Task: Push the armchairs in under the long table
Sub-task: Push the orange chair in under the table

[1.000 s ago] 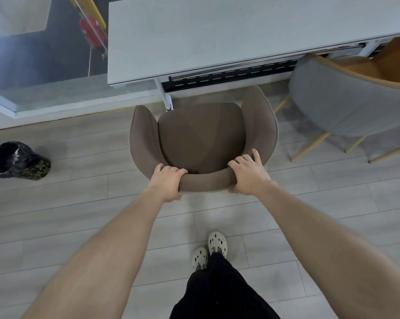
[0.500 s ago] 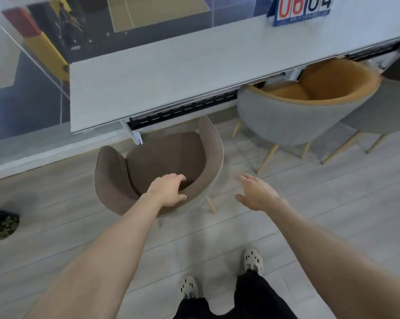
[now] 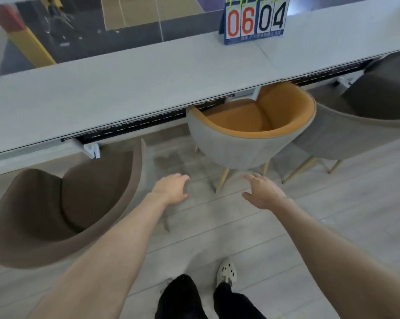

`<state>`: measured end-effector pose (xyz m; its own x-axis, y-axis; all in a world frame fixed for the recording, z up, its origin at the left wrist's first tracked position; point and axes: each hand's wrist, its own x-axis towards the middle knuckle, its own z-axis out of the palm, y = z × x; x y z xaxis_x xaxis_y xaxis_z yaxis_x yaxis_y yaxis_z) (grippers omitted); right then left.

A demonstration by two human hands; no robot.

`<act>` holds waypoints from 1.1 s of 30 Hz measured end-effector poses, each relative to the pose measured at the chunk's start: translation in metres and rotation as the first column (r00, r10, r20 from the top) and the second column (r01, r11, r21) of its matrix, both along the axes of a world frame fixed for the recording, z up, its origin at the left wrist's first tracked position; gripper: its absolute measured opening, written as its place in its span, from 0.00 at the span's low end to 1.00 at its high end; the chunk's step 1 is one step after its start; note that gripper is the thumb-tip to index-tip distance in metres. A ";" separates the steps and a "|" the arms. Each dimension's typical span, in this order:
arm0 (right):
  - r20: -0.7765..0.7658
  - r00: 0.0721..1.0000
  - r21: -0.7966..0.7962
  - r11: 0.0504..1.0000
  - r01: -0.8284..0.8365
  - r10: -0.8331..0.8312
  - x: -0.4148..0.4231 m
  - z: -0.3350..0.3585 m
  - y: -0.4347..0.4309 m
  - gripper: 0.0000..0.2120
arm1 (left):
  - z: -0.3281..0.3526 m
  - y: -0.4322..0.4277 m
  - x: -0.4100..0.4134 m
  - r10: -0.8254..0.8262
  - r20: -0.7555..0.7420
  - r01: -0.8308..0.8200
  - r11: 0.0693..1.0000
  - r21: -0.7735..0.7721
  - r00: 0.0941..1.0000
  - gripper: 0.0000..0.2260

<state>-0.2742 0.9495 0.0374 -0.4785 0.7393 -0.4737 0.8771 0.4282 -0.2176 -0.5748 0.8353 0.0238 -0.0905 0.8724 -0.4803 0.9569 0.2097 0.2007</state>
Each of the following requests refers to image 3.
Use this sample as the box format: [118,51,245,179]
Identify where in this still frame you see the person's right hand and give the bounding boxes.
[242,173,292,210]

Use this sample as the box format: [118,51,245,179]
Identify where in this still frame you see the person's left hand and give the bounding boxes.
[150,173,191,207]

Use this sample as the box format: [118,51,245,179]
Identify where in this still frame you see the orange upholstered chair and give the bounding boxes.
[186,81,317,194]

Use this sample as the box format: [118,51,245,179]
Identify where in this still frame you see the brown upholstered chair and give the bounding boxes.
[282,49,400,185]
[0,137,171,270]

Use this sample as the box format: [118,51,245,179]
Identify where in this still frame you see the person's left forearm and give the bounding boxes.
[28,191,169,319]

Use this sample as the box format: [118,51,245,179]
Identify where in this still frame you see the person's right forearm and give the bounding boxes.
[269,197,400,319]

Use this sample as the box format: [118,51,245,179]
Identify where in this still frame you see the white right clog shoe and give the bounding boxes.
[216,260,238,288]

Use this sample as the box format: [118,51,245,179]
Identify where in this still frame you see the black trousers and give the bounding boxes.
[155,274,267,319]

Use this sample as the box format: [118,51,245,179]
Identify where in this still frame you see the light grey table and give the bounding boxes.
[256,0,400,89]
[0,31,285,160]

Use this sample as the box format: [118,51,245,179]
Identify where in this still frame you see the blue flip scoreboard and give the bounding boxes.
[219,0,291,46]

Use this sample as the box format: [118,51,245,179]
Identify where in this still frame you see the yellow red pillar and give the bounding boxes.
[0,4,57,69]

